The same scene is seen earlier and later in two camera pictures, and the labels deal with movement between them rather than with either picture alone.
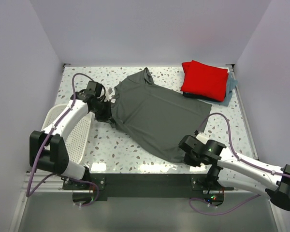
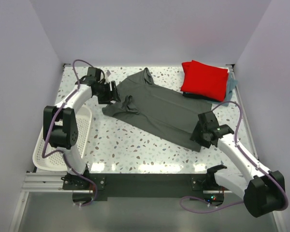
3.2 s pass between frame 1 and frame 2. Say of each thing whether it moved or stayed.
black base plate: stayed
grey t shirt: moved
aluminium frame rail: stayed
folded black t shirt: stayed
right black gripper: moved
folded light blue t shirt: stayed
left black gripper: moved
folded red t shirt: stayed
